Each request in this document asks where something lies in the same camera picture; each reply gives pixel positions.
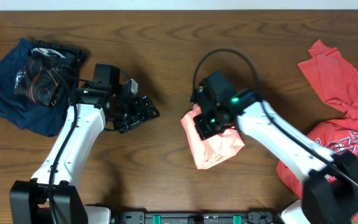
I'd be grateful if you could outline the pink shirt with bronze lettering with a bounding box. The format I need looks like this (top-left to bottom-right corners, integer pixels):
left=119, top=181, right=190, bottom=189
left=181, top=104, right=245, bottom=169

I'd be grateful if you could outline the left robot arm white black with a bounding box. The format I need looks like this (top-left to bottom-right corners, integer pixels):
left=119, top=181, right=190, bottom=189
left=9, top=88, right=160, bottom=223

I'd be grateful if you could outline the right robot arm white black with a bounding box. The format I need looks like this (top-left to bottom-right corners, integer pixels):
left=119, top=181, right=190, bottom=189
left=191, top=87, right=358, bottom=223

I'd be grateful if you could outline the black shirt orange swirl print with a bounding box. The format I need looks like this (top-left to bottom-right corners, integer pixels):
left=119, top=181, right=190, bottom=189
left=14, top=40, right=88, bottom=108

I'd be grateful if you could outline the navy blue folded shirt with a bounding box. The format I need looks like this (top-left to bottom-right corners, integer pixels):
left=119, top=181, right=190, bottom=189
left=0, top=39, right=78, bottom=137

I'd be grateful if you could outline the red shirt with navy lettering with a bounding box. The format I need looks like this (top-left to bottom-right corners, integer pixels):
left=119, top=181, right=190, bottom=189
left=275, top=39, right=358, bottom=222

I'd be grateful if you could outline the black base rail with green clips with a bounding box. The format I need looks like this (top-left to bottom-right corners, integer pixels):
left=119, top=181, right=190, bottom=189
left=85, top=205, right=279, bottom=224

